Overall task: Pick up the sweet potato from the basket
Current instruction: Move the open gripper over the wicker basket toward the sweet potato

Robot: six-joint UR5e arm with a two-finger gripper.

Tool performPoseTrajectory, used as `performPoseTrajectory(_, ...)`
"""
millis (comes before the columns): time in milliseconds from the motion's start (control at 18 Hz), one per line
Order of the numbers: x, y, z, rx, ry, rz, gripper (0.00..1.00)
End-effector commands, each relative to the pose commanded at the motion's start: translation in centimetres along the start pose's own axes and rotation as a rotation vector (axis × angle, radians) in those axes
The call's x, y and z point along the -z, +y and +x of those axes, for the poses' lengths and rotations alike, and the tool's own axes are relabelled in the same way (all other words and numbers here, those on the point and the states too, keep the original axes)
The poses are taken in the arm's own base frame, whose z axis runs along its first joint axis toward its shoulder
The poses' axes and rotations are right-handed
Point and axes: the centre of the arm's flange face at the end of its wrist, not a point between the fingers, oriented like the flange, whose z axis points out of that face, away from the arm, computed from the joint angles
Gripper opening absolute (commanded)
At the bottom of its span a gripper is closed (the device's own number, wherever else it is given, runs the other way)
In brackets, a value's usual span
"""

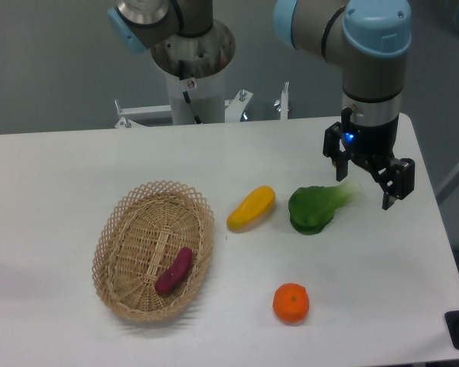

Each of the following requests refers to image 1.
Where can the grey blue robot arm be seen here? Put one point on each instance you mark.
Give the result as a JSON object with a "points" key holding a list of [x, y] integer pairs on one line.
{"points": [[368, 40]]}

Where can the woven wicker basket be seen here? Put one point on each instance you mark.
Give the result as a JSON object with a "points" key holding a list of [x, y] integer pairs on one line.
{"points": [[141, 240]]}

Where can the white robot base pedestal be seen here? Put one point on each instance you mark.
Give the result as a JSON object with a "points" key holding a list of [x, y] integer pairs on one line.
{"points": [[194, 70]]}

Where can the orange tangerine toy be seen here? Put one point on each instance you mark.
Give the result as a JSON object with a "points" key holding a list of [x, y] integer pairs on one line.
{"points": [[291, 303]]}

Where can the purple sweet potato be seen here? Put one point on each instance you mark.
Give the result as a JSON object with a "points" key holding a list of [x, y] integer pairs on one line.
{"points": [[176, 273]]}

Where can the green bok choy toy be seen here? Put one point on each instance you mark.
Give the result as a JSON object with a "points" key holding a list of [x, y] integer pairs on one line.
{"points": [[312, 208]]}

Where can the white metal mounting frame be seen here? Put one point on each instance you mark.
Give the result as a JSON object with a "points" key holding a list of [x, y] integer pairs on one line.
{"points": [[235, 110]]}

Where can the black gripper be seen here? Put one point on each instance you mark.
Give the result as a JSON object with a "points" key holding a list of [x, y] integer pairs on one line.
{"points": [[371, 146]]}

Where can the yellow mango toy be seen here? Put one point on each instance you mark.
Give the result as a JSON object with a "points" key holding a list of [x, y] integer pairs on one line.
{"points": [[259, 202]]}

